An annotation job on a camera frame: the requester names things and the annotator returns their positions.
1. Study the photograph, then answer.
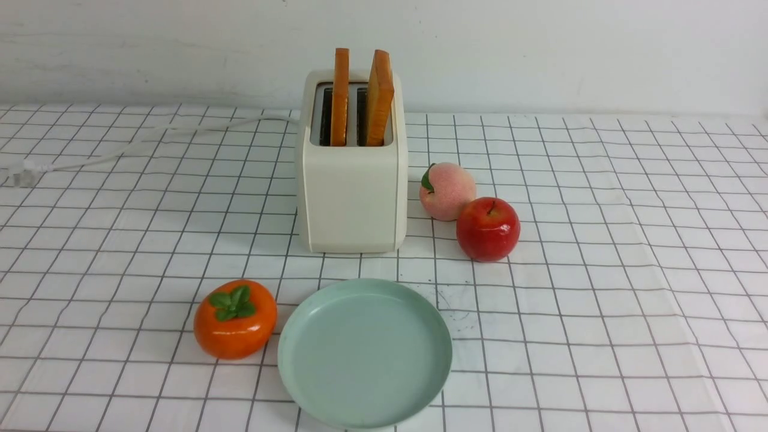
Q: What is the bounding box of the toast slice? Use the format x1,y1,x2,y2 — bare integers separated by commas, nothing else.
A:
330,47,349,146
365,49,395,146

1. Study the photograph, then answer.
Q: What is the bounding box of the cream white toaster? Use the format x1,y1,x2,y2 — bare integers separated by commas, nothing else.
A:
294,69,409,254

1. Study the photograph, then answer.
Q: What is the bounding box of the pink peach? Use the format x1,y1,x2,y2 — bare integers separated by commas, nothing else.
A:
419,162,476,221

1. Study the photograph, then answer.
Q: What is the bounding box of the red apple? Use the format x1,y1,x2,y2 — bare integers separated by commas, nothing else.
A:
456,197,521,262

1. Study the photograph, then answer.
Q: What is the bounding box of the light green plate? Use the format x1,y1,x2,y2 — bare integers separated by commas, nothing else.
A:
277,278,453,430

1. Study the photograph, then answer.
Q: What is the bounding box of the orange persimmon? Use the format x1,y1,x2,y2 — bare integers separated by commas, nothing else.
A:
193,279,278,360

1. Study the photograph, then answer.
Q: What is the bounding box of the white grid tablecloth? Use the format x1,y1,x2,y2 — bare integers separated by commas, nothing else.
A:
1,104,767,431

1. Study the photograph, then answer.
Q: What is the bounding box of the white power cord with plug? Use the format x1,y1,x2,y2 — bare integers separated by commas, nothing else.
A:
5,114,299,188

